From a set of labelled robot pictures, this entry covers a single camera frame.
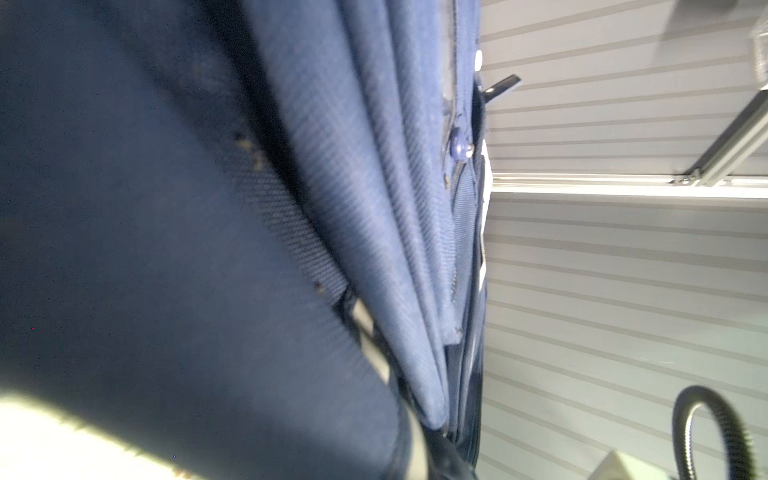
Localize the navy blue student backpack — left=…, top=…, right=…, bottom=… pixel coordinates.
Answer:
left=1, top=1, right=493, bottom=479

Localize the right black corrugated cable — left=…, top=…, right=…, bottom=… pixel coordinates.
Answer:
left=671, top=385, right=758, bottom=480

